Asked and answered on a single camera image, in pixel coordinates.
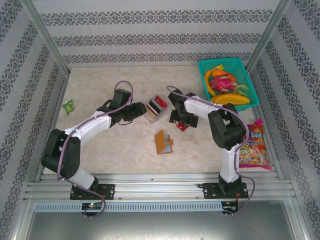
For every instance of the yellow banana bunch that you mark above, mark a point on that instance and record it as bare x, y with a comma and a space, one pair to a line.
230, 100

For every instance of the aluminium side rail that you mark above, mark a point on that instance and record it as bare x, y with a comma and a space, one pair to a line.
62, 92
266, 122

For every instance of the small yellow toy fruit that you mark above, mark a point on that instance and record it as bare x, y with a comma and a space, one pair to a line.
220, 67

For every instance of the beige credit card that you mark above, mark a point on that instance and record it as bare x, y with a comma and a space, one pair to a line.
151, 111

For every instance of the plain red credit card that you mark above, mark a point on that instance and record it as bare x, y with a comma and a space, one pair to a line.
182, 127

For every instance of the colourful fruit candy bag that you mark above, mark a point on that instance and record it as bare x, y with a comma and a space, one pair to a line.
255, 152

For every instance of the teal plastic basket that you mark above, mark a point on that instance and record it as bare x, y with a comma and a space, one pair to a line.
250, 75

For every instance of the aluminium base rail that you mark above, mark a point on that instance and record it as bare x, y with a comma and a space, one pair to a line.
155, 190

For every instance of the green candy wrapper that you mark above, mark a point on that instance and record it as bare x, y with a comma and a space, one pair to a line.
68, 107

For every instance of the aluminium frame post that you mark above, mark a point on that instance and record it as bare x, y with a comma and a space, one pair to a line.
266, 37
47, 37

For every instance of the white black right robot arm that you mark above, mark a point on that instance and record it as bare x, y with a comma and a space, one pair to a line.
228, 162

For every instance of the pink dragon fruit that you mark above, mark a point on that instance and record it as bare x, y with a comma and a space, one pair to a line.
221, 83

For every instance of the clear plastic card box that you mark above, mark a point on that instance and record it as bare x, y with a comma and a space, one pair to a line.
156, 119

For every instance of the orange card holder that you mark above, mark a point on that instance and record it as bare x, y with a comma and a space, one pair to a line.
160, 141

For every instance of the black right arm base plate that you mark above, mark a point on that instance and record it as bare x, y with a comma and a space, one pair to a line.
208, 191

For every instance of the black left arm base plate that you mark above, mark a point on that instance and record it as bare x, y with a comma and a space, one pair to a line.
108, 191

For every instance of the black credit card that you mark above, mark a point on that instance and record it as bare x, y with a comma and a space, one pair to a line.
153, 106

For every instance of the single curved yellow banana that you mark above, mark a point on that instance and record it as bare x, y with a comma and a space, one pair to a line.
207, 80

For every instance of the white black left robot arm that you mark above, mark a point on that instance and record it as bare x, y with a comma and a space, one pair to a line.
92, 123

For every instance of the orange toy fruit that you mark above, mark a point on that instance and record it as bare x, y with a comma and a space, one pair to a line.
218, 72

